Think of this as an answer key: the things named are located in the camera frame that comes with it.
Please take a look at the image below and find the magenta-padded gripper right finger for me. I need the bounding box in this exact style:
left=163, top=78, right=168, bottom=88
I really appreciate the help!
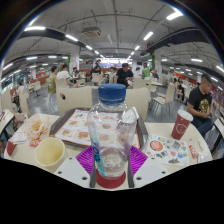
left=127, top=145, right=171, bottom=189

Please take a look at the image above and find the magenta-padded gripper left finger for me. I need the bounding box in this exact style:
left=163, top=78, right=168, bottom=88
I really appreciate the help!
left=54, top=145, right=98, bottom=189

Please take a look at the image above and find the clear blue-capped water bottle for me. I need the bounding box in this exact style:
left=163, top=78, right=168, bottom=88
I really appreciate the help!
left=87, top=83, right=138, bottom=179

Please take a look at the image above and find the colourful printed leaflet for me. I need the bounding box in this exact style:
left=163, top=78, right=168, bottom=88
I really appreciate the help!
left=144, top=133, right=188, bottom=167

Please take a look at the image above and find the printed paper tray liner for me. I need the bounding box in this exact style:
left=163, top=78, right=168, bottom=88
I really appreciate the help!
left=54, top=109, right=141, bottom=149

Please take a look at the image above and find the cream plastic cup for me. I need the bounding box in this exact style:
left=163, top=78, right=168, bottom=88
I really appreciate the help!
left=34, top=136, right=67, bottom=168

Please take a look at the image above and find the dark brown food tray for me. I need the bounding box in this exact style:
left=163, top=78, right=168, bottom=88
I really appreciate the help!
left=49, top=107, right=149, bottom=149

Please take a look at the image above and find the crumpled white napkin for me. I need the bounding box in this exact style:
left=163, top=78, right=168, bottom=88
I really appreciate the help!
left=122, top=106, right=140, bottom=124

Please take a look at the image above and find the red white sauce packet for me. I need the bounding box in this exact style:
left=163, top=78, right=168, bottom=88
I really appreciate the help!
left=29, top=137, right=43, bottom=148

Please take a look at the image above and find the red paper cup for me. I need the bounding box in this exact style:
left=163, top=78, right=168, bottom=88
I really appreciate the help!
left=170, top=108, right=194, bottom=141

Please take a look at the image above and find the small red sauce packet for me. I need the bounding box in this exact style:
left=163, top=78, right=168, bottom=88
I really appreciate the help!
left=188, top=144, right=199, bottom=160

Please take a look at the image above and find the clear bag with fries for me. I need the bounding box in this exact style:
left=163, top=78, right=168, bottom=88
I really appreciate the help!
left=23, top=113, right=52, bottom=141

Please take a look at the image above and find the beige chair with round hole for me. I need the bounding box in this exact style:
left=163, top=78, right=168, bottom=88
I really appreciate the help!
left=124, top=87, right=149, bottom=121
left=55, top=85, right=94, bottom=116

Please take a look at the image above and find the group of beige chairs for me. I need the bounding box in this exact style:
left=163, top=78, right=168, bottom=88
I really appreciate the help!
left=74, top=71, right=178, bottom=116

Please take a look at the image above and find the flat red box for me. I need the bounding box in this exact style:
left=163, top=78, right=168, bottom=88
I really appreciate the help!
left=5, top=139, right=17, bottom=157

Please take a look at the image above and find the beige bag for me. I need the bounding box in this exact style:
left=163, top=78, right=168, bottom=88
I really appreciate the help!
left=13, top=112, right=28, bottom=131

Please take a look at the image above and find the person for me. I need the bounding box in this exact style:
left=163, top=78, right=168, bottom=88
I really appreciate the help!
left=186, top=74, right=214, bottom=136
left=46, top=65, right=58, bottom=94
left=56, top=63, right=72, bottom=84
left=114, top=62, right=134, bottom=88

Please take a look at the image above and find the white square dining table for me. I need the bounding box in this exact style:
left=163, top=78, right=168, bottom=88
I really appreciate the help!
left=0, top=109, right=15, bottom=136

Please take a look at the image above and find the ceiling air conditioner unit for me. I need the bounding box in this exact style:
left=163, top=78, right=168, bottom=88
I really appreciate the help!
left=81, top=26, right=102, bottom=38

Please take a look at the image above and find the group of ceiling lights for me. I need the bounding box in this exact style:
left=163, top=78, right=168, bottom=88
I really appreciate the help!
left=1, top=9, right=224, bottom=84

